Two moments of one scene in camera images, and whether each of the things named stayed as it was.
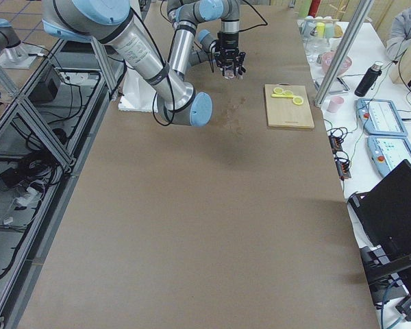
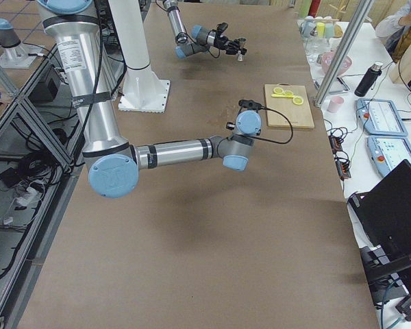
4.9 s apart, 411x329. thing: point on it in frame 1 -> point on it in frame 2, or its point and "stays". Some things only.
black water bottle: (369, 79) stays
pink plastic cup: (334, 104) stays
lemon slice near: (298, 100) stays
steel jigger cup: (229, 71) -> (242, 40)
